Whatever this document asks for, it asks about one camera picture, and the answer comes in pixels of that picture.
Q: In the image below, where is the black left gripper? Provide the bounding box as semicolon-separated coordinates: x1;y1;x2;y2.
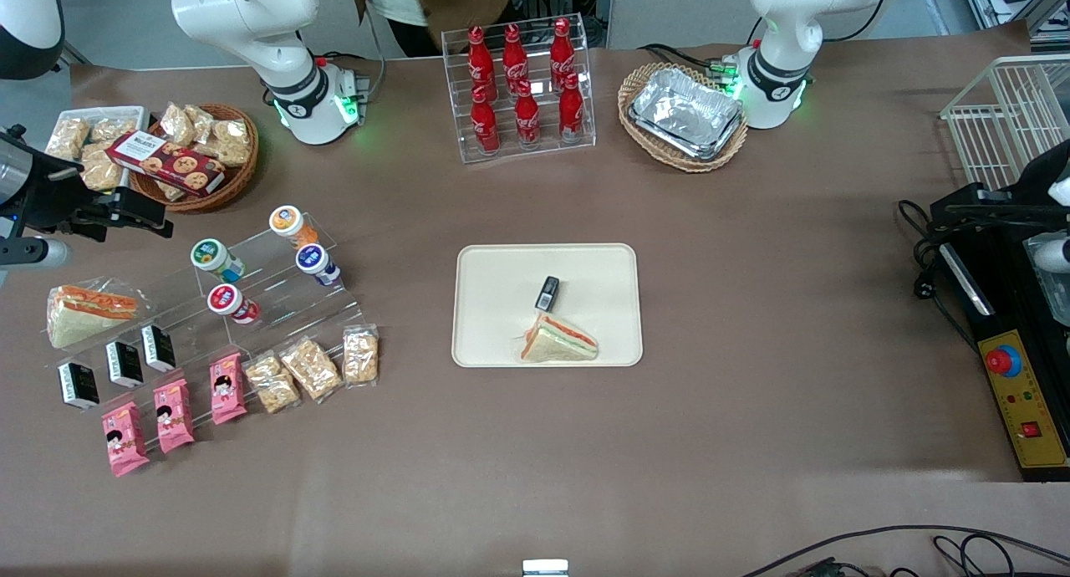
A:
930;139;1070;233

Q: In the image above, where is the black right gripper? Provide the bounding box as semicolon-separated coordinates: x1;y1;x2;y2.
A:
0;142;175;245

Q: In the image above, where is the green gum bottle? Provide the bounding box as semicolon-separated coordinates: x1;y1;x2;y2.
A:
191;238;247;283

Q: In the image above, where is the red gum bottle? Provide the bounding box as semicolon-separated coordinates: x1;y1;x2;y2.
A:
207;283;261;325

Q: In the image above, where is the orange gum bottle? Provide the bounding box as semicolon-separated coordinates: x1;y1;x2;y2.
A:
269;206;321;249

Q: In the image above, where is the blue gum bottle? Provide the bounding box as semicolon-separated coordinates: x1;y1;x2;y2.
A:
296;244;342;288

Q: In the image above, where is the silver foil tray stack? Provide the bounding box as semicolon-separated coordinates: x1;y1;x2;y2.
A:
628;67;746;162

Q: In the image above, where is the cream plastic tray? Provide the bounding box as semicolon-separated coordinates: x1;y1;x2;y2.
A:
452;243;644;368

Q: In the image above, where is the red cookie box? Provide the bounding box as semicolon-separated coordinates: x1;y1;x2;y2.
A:
105;130;227;197

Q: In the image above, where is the clear wrapped cracker pack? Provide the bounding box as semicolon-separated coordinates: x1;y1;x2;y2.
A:
203;119;252;167
160;102;197;149
89;117;140;144
279;338;344;404
244;353;302;416
343;324;380;387
46;117;92;162
79;142;127;193
184;105;217;143

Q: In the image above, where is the brown wicker basket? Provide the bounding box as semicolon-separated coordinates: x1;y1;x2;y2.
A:
128;104;260;215

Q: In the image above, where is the white plastic bin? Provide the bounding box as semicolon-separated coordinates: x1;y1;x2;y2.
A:
48;106;151;195

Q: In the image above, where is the wrapped triangle sandwich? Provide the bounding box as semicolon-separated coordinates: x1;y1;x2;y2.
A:
46;284;145;350
520;312;600;365

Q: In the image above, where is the clear acrylic step display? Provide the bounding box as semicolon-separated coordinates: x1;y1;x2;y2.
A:
48;219;377;444

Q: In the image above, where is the black control box yellow panel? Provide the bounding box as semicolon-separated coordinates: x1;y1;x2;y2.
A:
930;224;1070;483

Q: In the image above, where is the pink snack packet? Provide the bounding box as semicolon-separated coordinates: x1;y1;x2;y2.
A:
209;353;249;426
102;401;151;478
153;379;196;455

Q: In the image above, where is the metal equipment rack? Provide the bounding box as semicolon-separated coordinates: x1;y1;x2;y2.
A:
957;0;1070;49

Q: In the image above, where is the clear acrylic bottle rack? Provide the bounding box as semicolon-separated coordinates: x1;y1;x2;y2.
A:
441;13;597;165

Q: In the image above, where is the red cola bottle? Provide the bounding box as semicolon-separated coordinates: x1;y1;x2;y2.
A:
558;74;586;144
467;25;497;101
514;79;543;150
550;18;577;89
502;23;530;93
471;88;502;156

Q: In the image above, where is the light wicker basket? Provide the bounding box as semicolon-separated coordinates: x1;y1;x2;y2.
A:
618;63;750;174

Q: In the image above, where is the person in brown apron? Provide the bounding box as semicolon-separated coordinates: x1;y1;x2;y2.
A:
347;0;524;58

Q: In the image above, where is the white wire basket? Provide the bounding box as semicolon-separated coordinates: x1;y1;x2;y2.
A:
940;55;1070;195

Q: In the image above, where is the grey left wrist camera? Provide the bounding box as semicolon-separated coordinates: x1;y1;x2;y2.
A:
1030;234;1070;275

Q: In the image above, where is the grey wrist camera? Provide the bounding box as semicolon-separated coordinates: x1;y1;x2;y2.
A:
1030;234;1070;275
0;237;73;269

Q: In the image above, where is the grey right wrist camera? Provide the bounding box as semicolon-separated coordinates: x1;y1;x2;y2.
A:
0;237;73;269

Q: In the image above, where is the grey cable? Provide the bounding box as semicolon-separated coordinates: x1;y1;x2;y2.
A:
313;0;388;103

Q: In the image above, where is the black cable bundle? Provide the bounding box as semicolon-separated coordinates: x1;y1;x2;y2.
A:
638;42;738;83

